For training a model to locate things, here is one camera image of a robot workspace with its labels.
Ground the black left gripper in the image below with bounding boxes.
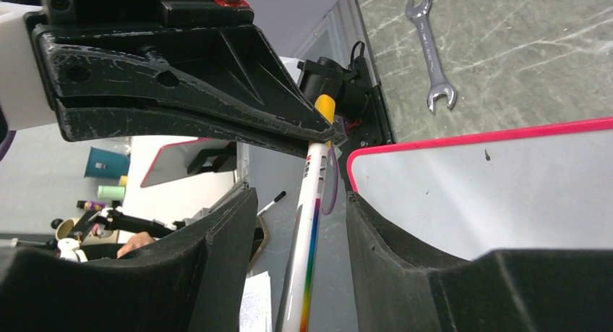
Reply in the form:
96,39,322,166
24,0,340,157

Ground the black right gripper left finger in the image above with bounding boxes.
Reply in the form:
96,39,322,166
1,188,258,331

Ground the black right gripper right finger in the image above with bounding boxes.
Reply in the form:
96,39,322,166
346,192,612,331

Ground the white rainbow marker pen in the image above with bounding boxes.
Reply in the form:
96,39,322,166
275,93,336,332

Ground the pink framed whiteboard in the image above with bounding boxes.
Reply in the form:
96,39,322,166
347,117,612,260
140,138,237,188

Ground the teal cup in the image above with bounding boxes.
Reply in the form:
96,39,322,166
84,147,130,179

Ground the light green cylinder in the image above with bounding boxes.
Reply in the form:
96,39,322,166
96,185,126,201

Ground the silver open-end wrench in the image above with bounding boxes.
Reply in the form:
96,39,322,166
405,0,457,115

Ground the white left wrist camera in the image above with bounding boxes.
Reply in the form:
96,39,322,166
1,2,56,130

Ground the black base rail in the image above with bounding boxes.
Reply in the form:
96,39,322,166
337,41,396,191

